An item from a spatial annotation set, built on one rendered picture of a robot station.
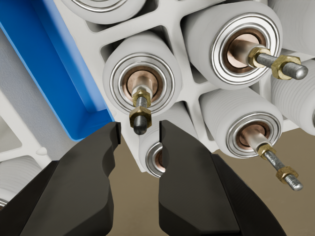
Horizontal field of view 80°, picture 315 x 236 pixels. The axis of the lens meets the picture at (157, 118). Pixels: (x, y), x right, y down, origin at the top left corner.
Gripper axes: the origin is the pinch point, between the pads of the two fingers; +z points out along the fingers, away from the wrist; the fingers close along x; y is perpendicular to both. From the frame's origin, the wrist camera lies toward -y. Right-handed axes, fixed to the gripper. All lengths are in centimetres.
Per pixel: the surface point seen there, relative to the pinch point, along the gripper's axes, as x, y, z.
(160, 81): 2.1, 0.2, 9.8
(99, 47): -6.0, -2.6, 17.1
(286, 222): 57, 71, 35
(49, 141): -18.9, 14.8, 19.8
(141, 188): -3, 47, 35
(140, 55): 0.0, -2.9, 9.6
